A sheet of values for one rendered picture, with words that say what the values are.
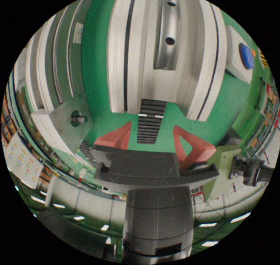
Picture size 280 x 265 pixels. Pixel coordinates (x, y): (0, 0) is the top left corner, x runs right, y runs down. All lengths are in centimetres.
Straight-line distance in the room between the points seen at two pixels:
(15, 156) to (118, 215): 1026
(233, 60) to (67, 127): 27
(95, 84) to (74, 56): 7
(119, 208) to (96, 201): 273
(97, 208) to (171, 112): 1155
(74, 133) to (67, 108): 5
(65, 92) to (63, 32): 10
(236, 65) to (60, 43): 24
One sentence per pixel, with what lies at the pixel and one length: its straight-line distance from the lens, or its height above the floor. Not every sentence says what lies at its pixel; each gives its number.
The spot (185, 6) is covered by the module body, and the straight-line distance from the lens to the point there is 16.
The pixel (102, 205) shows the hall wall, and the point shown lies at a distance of 1138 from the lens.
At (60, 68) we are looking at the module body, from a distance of 15.
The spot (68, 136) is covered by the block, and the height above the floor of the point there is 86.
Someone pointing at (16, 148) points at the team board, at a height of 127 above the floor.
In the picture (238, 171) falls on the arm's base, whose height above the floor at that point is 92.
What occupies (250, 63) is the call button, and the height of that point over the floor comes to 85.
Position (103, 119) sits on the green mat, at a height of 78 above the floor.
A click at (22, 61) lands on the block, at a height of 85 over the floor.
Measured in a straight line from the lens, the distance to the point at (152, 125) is 18.
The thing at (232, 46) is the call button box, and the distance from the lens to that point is 16.
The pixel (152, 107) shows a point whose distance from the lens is 15.
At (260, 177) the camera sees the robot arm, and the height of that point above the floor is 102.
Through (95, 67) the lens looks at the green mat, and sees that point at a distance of 17.
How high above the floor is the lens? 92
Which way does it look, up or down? 52 degrees down
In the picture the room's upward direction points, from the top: 176 degrees counter-clockwise
